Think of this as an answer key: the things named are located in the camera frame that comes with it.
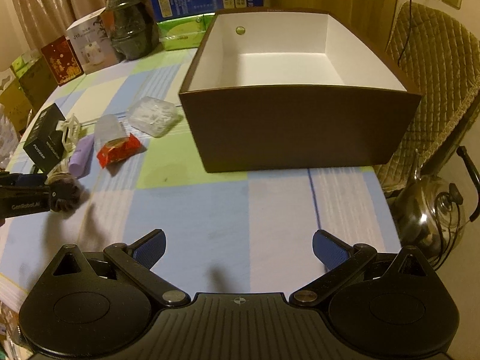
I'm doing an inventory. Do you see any dark brown hair scrunchie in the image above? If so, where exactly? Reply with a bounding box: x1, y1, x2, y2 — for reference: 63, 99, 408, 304
46, 173, 82, 212

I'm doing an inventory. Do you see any translucent plastic cup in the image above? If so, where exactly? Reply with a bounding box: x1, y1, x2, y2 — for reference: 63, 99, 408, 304
94, 115, 127, 151

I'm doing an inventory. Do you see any large brown storage box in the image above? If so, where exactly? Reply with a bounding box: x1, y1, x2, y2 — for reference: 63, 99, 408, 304
179, 7, 422, 173

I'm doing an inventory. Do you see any white illustrated box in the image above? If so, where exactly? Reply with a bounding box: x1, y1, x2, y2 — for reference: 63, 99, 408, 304
65, 8, 122, 75

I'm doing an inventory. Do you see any red snack packet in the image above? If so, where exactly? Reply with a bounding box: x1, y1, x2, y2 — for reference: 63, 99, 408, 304
97, 133, 143, 168

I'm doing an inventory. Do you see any white plastic clip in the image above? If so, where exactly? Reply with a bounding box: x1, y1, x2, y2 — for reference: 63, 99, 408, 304
56, 115, 81, 152

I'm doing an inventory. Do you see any brown cardboard box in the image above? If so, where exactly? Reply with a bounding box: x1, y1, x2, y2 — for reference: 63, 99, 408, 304
19, 56, 58, 113

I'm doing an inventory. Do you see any checkered tablecloth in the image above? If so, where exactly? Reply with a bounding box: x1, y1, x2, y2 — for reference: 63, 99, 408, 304
0, 46, 403, 304

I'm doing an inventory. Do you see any green tissue pack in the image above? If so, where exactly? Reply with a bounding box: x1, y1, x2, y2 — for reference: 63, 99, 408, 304
157, 13, 215, 51

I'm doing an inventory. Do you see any black product box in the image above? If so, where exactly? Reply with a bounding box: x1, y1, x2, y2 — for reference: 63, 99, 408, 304
24, 103, 65, 174

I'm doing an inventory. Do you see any black charger cable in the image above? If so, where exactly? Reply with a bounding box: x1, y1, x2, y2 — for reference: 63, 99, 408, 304
397, 0, 432, 63

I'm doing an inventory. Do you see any purple cylindrical object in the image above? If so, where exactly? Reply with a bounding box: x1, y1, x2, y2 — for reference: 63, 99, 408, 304
68, 134, 95, 178

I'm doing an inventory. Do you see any red gold patterned box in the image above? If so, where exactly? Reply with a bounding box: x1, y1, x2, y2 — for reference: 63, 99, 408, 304
41, 36, 84, 86

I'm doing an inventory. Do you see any stainless steel kettle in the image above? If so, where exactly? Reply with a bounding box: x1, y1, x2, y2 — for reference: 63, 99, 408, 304
390, 152, 479, 270

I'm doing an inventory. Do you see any clear bag of swabs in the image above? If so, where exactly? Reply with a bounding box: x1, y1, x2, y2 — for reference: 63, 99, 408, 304
126, 97, 182, 138

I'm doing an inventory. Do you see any dark wrapped bottle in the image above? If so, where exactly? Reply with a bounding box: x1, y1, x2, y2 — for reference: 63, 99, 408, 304
104, 0, 160, 60

